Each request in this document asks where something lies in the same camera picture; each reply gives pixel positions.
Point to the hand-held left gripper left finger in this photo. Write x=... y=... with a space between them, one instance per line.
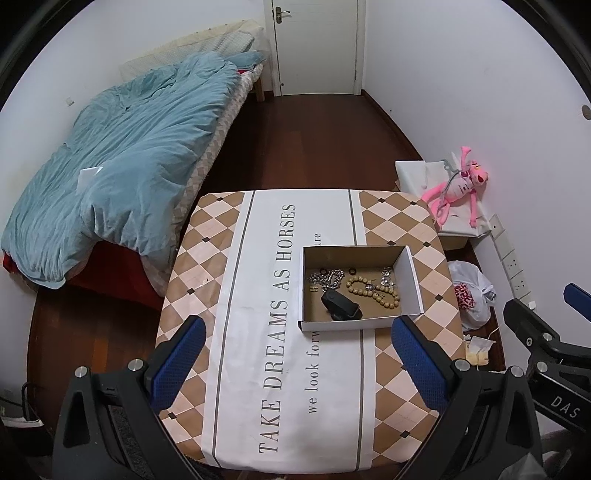
x=182 y=357

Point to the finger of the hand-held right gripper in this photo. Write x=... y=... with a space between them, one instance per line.
x=528 y=323
x=579 y=301

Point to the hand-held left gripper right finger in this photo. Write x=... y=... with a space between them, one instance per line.
x=418 y=362

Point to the white cardboard box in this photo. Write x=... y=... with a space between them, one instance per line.
x=406 y=286

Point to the black smart band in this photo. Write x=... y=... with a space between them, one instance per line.
x=339 y=307

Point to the white charger plug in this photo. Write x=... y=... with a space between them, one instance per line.
x=530 y=305

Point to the cream container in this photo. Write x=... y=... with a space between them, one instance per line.
x=475 y=357

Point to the white plastic bag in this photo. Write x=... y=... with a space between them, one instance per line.
x=468 y=300

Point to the checkered printed tablecloth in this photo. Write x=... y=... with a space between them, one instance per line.
x=258 y=323

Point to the pink plush toy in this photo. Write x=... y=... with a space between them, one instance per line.
x=461 y=187

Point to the teal blanket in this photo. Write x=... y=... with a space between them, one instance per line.
x=129 y=152

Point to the cream pillow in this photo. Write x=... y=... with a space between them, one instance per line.
x=217 y=39

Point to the white door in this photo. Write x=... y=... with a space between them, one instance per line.
x=318 y=46

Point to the row of wall sockets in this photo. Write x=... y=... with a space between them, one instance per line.
x=515 y=267

